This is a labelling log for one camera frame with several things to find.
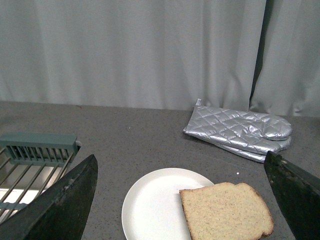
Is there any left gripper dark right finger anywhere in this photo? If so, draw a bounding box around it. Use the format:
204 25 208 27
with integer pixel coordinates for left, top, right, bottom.
263 151 320 240

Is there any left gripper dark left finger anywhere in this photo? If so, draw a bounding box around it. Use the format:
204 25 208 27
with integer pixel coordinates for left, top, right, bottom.
0 154 98 240

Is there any slice of white bread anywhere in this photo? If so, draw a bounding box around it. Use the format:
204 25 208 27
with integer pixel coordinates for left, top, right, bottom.
179 182 274 240

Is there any lower silver quilted oven mitt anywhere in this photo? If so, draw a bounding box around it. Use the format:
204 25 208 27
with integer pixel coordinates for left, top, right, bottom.
192 135 292 163

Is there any silver quilted oven mitt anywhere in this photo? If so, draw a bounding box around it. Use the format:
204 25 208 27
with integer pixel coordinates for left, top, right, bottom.
192 135 292 163
183 98 293 148

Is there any green metal sink drying rack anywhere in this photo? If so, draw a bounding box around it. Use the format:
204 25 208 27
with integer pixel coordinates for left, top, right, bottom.
0 132 81 222

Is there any upper silver quilted oven mitt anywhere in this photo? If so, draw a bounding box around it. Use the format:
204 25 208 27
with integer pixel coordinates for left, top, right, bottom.
183 98 293 148

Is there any round white plate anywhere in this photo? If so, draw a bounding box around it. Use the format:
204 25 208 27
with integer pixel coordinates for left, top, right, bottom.
121 168 213 240

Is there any right grey curtain panel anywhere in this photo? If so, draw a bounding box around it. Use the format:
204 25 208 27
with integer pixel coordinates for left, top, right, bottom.
249 0 320 117

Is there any grey curtain panel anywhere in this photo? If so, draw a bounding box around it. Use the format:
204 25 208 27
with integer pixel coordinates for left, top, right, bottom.
0 0 266 111
249 0 320 117

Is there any left grey curtain panel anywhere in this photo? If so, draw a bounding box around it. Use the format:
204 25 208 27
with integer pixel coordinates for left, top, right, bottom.
0 0 266 111

